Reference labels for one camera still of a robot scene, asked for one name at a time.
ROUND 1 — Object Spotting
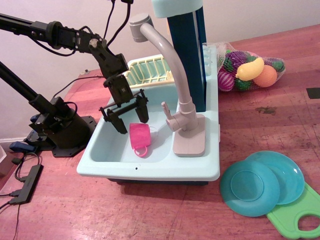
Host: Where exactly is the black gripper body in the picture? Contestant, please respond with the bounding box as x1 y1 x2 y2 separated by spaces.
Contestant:
103 74 134 107

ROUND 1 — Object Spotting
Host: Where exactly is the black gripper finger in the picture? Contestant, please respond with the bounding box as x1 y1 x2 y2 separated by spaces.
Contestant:
99 107 127 134
134 89 149 123

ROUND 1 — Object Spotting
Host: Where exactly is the pink plastic toy cup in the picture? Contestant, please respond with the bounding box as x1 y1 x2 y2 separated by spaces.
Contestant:
129 123 152 158

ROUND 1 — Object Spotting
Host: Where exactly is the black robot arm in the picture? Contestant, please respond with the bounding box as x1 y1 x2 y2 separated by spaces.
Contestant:
0 14 149 134

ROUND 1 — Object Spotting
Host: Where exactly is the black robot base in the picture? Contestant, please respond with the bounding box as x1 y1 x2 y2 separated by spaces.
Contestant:
24 94 97 158

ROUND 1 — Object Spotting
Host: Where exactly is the yellow dish rack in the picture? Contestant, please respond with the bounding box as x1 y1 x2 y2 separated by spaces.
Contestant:
123 54 174 89

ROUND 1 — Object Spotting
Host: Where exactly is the light blue toy sink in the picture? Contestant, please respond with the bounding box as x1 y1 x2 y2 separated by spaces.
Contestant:
76 44 220 182

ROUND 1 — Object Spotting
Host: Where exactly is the grey toy faucet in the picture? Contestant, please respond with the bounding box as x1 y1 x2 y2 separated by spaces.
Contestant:
129 13 206 157

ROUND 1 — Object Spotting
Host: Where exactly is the dark blue water tank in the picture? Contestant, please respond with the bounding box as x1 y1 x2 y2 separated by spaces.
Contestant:
151 0 207 112

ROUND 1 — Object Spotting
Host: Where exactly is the blue clamp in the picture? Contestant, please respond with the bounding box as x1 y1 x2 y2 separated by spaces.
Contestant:
9 141 37 153

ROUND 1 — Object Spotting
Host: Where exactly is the mesh bag of toys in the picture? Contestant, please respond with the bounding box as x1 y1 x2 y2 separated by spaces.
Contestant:
202 42 286 92

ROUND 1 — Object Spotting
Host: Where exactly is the yellow toy lemon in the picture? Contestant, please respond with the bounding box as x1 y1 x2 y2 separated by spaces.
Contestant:
235 57 265 81

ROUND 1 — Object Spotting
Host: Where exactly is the black usb hub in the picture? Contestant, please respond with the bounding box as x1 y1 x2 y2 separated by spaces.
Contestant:
9 164 44 205

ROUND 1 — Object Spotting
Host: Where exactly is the orange toy fruit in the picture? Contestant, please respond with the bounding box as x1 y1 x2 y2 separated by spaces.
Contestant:
253 65 277 88

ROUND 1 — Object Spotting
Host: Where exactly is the teal front plate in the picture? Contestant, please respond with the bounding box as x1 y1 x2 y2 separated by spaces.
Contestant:
220 160 281 217

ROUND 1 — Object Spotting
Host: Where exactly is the teal plate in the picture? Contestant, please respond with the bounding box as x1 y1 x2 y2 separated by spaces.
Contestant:
245 150 305 205
220 160 281 217

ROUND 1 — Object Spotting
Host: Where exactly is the teal rear plate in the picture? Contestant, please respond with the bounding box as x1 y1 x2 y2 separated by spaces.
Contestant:
245 150 305 205

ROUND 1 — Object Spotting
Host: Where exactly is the black tape patch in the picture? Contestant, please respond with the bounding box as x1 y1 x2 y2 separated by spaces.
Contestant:
306 87 320 100

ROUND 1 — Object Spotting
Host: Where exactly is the green cutting board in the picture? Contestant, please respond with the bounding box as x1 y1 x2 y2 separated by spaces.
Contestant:
266 183 320 240

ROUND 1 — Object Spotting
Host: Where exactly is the black hanging cable left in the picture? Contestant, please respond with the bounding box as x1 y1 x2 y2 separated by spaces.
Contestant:
102 0 116 40

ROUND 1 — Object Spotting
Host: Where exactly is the black hanging cable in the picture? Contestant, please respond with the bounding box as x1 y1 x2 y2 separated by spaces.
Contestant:
102 0 116 40
106 0 135 47

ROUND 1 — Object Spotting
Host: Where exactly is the black hanging cable right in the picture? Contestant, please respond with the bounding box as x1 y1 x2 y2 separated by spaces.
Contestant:
106 0 135 47

